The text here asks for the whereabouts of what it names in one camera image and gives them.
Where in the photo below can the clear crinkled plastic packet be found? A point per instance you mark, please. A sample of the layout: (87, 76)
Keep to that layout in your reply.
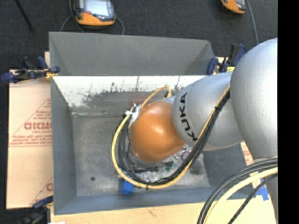
(151, 177)

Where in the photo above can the brown cardboard board, red print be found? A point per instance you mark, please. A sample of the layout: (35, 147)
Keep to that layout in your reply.
(28, 115)

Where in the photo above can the blue sponge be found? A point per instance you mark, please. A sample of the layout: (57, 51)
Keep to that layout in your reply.
(126, 186)

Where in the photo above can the grey metal bin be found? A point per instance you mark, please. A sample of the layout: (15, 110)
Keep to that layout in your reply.
(93, 148)

